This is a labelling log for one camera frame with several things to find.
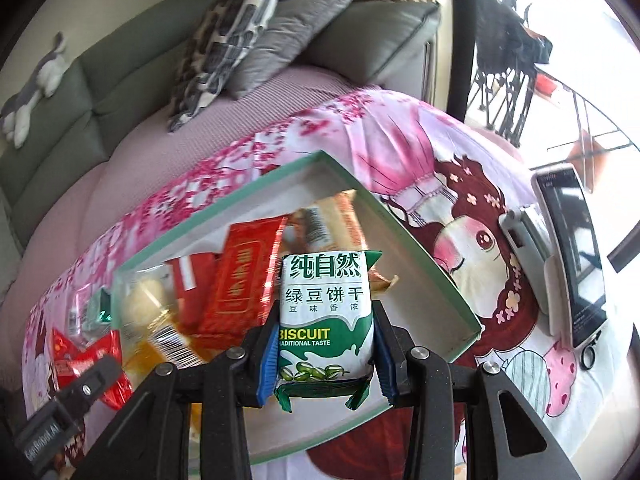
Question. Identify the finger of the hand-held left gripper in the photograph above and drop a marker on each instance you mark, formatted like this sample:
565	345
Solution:
87	387

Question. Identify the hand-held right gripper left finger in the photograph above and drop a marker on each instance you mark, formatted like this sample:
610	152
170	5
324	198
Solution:
267	365

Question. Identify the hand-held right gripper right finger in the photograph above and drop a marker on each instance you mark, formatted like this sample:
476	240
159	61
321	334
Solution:
386	360

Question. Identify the red crinkly snack packet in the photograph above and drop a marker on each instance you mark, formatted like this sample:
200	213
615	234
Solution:
67	355

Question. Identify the green and white biscuit packet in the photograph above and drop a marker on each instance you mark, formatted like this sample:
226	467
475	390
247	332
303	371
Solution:
325	310

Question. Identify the long red gold patterned packet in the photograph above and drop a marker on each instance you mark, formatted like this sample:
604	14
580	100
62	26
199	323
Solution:
240	285

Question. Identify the white box with teal rim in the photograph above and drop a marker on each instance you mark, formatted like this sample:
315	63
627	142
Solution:
400	270

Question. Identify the clear packet with round pastry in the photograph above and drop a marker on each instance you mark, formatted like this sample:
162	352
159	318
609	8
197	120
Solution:
145	300

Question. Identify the plain red snack packet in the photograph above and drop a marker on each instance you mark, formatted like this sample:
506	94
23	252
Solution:
192	275

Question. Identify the printed cartoon blanket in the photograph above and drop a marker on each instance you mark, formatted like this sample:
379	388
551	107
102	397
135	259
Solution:
500	320

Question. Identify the grey phone stand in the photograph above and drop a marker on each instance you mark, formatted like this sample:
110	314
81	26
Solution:
525	240

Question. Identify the smartphone with dark screen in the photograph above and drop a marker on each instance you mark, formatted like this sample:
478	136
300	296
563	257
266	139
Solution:
570	260

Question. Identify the pink sofa cover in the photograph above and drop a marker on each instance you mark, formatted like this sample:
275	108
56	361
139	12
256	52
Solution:
150	170

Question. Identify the black balcony railing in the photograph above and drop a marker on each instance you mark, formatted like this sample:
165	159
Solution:
500	100

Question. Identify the grey-green sofa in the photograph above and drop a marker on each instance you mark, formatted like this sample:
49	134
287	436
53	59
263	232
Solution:
100	100

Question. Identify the grey white plush toy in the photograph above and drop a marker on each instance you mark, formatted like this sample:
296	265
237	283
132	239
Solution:
40	85

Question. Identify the small red object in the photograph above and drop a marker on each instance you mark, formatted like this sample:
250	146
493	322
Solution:
546	85

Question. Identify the black and white patterned pillow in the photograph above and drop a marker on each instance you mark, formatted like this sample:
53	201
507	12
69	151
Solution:
220	40

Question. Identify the grey pillow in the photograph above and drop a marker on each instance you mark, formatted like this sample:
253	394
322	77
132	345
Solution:
290	35

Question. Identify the dark clothing on chair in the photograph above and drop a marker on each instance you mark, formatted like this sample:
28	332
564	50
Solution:
500	25

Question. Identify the dark window frame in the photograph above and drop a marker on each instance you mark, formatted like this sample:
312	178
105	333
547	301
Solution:
460	60

